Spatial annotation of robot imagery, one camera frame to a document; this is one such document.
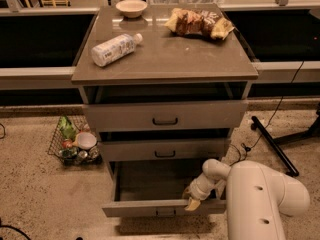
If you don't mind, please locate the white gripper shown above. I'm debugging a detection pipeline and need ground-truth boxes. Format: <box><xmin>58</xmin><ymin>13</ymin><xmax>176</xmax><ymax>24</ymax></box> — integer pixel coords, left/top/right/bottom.
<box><xmin>182</xmin><ymin>173</ymin><xmax>215</xmax><ymax>211</ymax></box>

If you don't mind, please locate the grey bottom drawer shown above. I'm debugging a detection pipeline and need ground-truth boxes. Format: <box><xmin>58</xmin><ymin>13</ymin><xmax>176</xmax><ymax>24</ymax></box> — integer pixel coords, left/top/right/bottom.
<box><xmin>103</xmin><ymin>159</ymin><xmax>226</xmax><ymax>217</ymax></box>

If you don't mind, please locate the grey drawer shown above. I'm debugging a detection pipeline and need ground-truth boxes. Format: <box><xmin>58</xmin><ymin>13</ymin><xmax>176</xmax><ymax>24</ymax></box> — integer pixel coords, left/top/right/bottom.
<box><xmin>103</xmin><ymin>159</ymin><xmax>226</xmax><ymax>217</ymax></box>
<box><xmin>83</xmin><ymin>101</ymin><xmax>247</xmax><ymax>132</ymax></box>
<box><xmin>98</xmin><ymin>138</ymin><xmax>230</xmax><ymax>161</ymax></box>

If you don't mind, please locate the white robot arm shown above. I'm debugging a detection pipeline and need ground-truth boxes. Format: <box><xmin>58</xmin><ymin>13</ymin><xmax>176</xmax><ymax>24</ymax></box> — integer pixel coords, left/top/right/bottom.
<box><xmin>183</xmin><ymin>159</ymin><xmax>310</xmax><ymax>240</ymax></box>

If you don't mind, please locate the grey middle drawer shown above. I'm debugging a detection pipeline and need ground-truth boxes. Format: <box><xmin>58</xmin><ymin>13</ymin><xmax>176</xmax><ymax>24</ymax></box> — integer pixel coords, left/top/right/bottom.
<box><xmin>98</xmin><ymin>138</ymin><xmax>230</xmax><ymax>161</ymax></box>

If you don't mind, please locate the grey top drawer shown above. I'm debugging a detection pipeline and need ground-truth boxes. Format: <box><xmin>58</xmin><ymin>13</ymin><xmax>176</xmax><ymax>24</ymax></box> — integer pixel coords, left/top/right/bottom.
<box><xmin>83</xmin><ymin>101</ymin><xmax>247</xmax><ymax>132</ymax></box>

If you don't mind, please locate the grey drawer cabinet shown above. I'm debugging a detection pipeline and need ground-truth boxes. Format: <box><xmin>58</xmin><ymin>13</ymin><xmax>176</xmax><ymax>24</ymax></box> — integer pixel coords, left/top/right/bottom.
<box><xmin>71</xmin><ymin>3</ymin><xmax>260</xmax><ymax>188</ymax></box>

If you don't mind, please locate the black stand leg with wheels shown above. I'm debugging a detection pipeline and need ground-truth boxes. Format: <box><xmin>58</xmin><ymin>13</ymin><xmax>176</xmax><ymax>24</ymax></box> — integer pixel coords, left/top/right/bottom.
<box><xmin>251</xmin><ymin>107</ymin><xmax>320</xmax><ymax>177</ymax></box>

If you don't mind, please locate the white cup in basket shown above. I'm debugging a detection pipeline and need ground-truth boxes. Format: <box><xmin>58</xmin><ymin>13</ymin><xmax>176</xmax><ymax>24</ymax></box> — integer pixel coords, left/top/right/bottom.
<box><xmin>76</xmin><ymin>132</ymin><xmax>97</xmax><ymax>150</ymax></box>

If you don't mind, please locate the red apple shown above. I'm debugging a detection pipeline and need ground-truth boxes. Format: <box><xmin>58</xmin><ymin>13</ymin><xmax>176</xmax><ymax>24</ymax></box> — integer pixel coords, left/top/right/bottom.
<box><xmin>62</xmin><ymin>139</ymin><xmax>73</xmax><ymax>148</ymax></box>

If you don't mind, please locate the green snack bag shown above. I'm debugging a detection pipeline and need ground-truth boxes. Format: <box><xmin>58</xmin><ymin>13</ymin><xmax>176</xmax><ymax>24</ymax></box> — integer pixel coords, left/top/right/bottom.
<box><xmin>58</xmin><ymin>116</ymin><xmax>76</xmax><ymax>140</ymax></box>

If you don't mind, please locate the metal railing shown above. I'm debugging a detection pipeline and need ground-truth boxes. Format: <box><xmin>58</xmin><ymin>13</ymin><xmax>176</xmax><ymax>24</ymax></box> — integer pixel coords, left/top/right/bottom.
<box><xmin>0</xmin><ymin>61</ymin><xmax>320</xmax><ymax>90</ymax></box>

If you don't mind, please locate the white plastic bottle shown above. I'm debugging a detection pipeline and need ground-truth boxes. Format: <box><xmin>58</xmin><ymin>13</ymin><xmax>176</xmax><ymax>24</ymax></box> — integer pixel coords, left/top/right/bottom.
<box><xmin>91</xmin><ymin>33</ymin><xmax>143</xmax><ymax>67</ymax></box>

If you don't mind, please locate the brown yellow chip bag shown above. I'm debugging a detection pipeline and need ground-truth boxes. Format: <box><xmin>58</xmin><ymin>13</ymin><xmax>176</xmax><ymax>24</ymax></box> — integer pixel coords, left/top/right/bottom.
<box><xmin>165</xmin><ymin>8</ymin><xmax>234</xmax><ymax>40</ymax></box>

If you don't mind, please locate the beige bowl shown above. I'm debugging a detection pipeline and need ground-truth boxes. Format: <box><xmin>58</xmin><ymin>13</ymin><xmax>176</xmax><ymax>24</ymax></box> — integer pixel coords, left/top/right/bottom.
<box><xmin>116</xmin><ymin>0</ymin><xmax>148</xmax><ymax>18</ymax></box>

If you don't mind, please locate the black wire basket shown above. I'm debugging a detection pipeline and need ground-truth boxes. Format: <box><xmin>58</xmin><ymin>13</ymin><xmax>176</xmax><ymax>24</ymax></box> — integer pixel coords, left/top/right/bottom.
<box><xmin>47</xmin><ymin>115</ymin><xmax>102</xmax><ymax>166</ymax></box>

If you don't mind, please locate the black cable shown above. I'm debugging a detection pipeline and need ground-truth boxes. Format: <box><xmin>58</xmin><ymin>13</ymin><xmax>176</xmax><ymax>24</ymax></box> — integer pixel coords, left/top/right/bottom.
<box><xmin>229</xmin><ymin>61</ymin><xmax>306</xmax><ymax>165</ymax></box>

